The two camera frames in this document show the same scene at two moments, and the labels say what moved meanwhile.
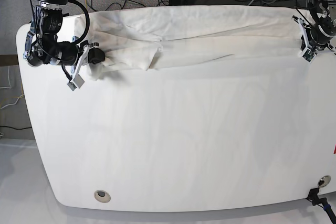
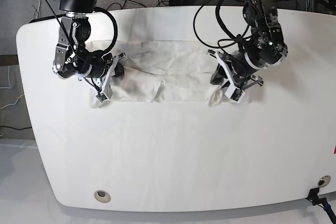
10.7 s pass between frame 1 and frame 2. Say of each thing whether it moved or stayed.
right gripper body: moved
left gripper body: moved
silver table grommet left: stayed
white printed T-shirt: moved
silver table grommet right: stayed
